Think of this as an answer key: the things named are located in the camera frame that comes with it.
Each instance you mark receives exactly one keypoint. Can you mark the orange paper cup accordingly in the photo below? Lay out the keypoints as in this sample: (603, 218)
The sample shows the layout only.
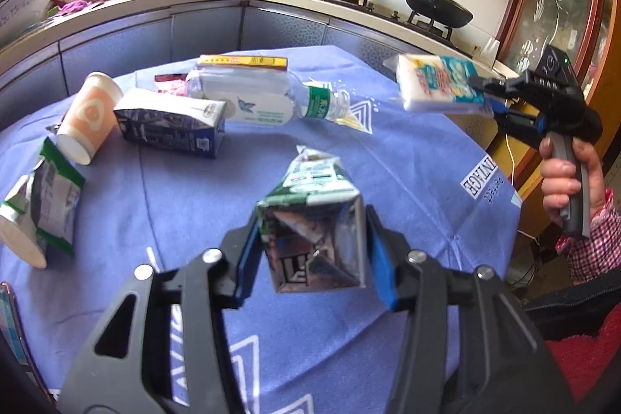
(90, 113)

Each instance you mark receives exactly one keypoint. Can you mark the person's dark garment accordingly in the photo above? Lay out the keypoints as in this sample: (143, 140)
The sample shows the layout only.
(572, 309)

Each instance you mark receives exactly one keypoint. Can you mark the smartphone with pink case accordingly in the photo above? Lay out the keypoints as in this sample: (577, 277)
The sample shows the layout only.
(12, 326)

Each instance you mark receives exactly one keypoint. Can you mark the black wok with lid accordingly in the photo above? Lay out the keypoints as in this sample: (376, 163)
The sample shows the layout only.
(436, 9)

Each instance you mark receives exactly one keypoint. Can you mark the green snack bag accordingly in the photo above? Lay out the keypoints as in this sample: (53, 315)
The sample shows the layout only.
(53, 200)

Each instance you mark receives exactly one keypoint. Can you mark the person's red garment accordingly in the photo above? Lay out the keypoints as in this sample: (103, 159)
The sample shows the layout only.
(587, 365)

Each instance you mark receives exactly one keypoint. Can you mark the clear plastic bottle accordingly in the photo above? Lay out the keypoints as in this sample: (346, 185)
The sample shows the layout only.
(242, 96)

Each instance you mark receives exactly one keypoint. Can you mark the blue milk carton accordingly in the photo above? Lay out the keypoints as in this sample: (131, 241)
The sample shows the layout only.
(165, 128)

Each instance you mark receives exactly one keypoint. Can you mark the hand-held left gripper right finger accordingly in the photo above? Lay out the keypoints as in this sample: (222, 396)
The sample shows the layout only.
(381, 260)

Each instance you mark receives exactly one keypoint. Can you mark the purple cloth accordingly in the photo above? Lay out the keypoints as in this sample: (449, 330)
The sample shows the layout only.
(70, 5)

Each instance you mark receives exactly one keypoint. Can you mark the person's right forearm plaid sleeve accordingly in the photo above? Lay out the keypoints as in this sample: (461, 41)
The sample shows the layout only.
(594, 244)

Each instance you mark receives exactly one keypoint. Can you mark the white tissue pack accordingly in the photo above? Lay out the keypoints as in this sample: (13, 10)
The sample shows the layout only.
(436, 84)

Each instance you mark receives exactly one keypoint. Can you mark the blue printed tablecloth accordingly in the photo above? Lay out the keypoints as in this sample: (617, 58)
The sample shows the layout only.
(194, 200)

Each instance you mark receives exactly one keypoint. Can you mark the white paper cup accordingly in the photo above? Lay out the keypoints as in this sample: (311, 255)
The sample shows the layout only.
(19, 239)

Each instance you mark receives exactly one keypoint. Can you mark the yellow red box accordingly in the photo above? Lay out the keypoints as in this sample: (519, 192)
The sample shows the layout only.
(242, 61)

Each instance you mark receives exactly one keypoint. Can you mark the patterned basin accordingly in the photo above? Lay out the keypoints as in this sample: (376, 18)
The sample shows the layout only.
(24, 11)

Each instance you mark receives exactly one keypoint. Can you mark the person's right hand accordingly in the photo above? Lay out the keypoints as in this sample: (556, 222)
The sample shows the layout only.
(555, 186)

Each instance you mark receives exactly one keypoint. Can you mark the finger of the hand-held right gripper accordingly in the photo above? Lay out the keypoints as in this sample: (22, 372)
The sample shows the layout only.
(499, 85)
(516, 118)

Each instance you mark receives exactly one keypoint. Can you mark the purple snack wrapper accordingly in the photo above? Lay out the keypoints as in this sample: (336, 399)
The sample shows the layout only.
(172, 85)

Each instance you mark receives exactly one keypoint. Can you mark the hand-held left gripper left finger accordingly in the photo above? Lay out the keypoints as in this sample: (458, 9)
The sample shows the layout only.
(245, 260)

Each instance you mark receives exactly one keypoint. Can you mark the green milk carton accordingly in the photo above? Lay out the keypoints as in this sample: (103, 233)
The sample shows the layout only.
(310, 220)

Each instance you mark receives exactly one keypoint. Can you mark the gas stove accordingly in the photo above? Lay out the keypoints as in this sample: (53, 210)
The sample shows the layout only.
(378, 4)

